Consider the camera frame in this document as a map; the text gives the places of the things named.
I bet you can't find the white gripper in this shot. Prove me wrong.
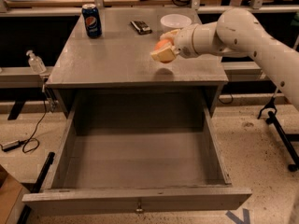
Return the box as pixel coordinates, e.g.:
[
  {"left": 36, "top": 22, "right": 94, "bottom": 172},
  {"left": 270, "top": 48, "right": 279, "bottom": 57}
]
[{"left": 150, "top": 24, "right": 199, "bottom": 63}]

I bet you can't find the orange fruit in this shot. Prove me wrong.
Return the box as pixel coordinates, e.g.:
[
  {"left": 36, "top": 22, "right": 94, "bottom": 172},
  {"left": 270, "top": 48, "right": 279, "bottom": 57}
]
[{"left": 154, "top": 39, "right": 175, "bottom": 63}]

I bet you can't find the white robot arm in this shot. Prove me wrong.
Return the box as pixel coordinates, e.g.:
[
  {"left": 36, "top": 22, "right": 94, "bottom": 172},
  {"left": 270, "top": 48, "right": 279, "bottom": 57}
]
[{"left": 150, "top": 8, "right": 299, "bottom": 109}]

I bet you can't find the open grey top drawer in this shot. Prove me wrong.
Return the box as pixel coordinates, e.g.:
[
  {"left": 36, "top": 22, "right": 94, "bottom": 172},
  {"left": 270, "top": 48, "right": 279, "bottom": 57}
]
[{"left": 23, "top": 90, "right": 251, "bottom": 216}]

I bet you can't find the silver drawer knob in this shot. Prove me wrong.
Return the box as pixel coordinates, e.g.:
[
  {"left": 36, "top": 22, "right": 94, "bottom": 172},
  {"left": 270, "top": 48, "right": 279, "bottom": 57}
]
[{"left": 135, "top": 201, "right": 144, "bottom": 214}]

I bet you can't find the white ceramic bowl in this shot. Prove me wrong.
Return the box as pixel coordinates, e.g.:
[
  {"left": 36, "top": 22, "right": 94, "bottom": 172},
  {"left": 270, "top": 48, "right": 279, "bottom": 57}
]
[{"left": 160, "top": 14, "right": 192, "bottom": 32}]

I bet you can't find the dark snack bar wrapper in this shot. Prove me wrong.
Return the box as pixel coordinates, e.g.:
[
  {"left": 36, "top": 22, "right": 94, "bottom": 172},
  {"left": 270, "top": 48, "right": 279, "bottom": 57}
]
[{"left": 130, "top": 21, "right": 152, "bottom": 35}]

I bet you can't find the grey wooden cabinet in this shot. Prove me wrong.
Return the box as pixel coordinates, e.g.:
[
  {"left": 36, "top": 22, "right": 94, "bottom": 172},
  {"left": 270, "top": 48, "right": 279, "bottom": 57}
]
[{"left": 45, "top": 7, "right": 229, "bottom": 119}]

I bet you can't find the blue Pepsi can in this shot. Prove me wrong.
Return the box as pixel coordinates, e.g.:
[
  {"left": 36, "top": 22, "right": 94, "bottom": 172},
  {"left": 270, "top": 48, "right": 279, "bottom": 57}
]
[{"left": 81, "top": 4, "right": 102, "bottom": 38}]

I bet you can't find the grey pole with black base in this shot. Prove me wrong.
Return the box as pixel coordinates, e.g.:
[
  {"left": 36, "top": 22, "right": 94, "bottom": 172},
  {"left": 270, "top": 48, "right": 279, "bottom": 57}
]
[{"left": 257, "top": 89, "right": 278, "bottom": 119}]

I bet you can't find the black stand leg with wheel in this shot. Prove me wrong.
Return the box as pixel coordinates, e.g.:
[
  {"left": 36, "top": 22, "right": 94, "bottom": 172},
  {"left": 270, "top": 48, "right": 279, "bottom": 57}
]
[{"left": 266, "top": 111, "right": 299, "bottom": 172}]

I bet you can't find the clear sanitizer pump bottle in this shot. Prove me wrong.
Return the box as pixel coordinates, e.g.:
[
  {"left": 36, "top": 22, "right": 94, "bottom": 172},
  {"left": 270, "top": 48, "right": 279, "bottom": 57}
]
[{"left": 26, "top": 50, "right": 47, "bottom": 74}]

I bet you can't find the black floor bar left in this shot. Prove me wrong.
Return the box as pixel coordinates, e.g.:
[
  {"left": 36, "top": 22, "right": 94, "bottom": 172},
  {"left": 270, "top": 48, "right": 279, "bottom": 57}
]
[{"left": 17, "top": 152, "right": 55, "bottom": 224}]

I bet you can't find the brown cardboard box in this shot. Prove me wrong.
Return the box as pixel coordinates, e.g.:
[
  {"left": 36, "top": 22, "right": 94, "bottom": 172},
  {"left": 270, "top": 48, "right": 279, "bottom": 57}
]
[{"left": 0, "top": 165, "right": 29, "bottom": 224}]

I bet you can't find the black power adapter with cable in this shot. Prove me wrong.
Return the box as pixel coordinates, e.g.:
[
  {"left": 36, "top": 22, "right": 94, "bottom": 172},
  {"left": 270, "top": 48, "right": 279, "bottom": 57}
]
[{"left": 0, "top": 101, "right": 47, "bottom": 154}]

